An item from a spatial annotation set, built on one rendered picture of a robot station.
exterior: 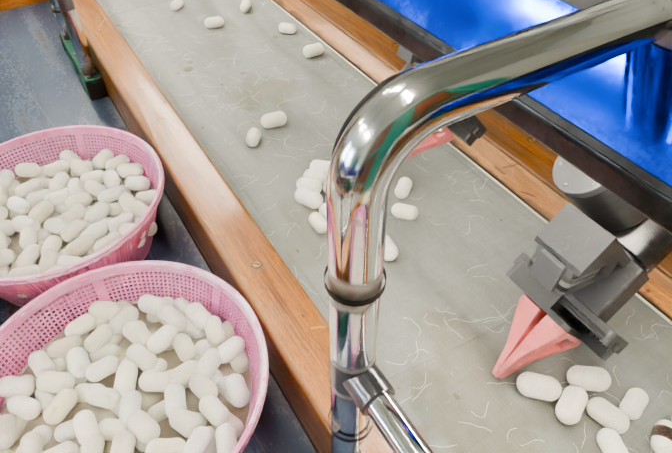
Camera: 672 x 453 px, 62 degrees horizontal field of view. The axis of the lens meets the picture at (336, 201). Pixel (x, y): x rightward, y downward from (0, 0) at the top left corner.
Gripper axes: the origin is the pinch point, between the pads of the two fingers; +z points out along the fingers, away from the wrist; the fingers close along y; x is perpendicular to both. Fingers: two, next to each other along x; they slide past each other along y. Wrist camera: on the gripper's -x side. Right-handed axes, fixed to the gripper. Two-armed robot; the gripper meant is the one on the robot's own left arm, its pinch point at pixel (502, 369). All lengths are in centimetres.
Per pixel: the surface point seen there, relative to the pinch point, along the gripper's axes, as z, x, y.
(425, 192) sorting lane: -6.6, 7.9, -23.6
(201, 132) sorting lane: 8, -4, -50
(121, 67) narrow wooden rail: 10, -10, -69
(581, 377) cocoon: -4.1, 3.2, 4.3
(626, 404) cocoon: -5.0, 4.5, 8.0
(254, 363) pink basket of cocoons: 15.1, -10.7, -13.3
